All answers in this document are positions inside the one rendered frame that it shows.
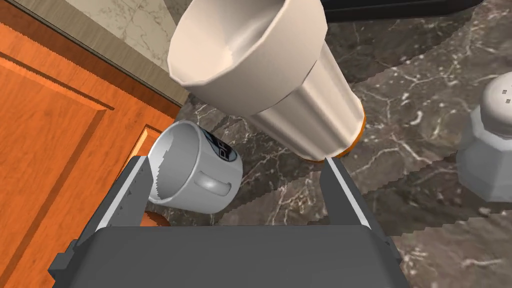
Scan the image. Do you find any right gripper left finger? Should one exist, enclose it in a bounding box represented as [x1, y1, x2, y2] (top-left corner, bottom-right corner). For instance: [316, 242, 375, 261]
[77, 155, 155, 246]

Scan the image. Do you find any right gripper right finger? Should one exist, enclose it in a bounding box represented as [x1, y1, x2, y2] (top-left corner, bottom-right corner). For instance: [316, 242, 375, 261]
[320, 157, 387, 241]

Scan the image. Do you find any brown round bread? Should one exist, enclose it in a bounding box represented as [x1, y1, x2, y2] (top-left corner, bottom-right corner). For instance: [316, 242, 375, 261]
[140, 210, 172, 228]

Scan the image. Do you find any white mug with dark print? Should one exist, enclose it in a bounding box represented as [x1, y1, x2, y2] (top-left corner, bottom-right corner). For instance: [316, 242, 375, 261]
[147, 119, 244, 215]

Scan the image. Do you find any orange wooden cupboard door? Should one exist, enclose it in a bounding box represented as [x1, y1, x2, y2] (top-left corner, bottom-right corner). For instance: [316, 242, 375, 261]
[0, 0, 182, 288]

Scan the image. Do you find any tall white ribbed cup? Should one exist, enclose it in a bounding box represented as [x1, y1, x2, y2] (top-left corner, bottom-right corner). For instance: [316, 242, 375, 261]
[166, 0, 367, 163]

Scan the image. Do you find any white salt shaker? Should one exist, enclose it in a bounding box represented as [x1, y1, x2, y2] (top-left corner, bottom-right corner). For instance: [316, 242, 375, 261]
[455, 72, 512, 203]

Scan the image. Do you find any black flat appliance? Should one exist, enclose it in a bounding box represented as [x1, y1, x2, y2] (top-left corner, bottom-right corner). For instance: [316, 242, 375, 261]
[320, 0, 486, 24]

